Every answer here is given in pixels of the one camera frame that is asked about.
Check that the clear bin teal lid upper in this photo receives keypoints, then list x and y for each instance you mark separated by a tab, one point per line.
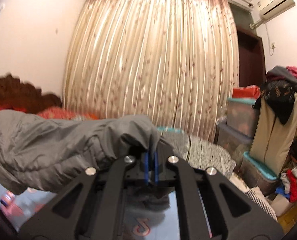
242	116

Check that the grey puffer jacket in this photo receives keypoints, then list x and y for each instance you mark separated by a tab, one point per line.
47	154

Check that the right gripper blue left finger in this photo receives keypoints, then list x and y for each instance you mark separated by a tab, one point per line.
146	167

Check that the clear bin teal lid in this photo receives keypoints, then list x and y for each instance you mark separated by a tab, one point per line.
242	116
257	174

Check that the beige fabric wardrobe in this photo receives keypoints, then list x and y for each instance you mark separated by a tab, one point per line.
272	139

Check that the clear bin teal lid lower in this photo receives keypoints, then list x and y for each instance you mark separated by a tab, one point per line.
257	174

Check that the beige leaf-pattern curtain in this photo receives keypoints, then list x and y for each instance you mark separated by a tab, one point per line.
175	61

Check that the white wall air conditioner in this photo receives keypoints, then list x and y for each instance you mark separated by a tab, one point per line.
269	9

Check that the carved dark wooden headboard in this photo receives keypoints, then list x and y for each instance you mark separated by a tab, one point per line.
24	97

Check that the patchwork floral quilt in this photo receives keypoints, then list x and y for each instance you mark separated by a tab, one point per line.
197	152

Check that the grey storage bin middle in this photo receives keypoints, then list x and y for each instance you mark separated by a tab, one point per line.
234	142

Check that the dark wooden door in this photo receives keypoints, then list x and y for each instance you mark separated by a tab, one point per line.
252	61

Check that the blue Peppa Pig blanket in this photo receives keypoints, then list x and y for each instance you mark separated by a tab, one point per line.
19	208

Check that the cream black-spotted fleece garment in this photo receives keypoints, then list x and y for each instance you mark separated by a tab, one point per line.
256	195

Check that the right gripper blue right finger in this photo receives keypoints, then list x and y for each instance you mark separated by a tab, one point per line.
156	167

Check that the red box on bin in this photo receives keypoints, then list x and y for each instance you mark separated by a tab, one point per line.
250	92

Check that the dark clothes pile on wardrobe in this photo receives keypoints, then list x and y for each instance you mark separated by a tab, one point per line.
279	91

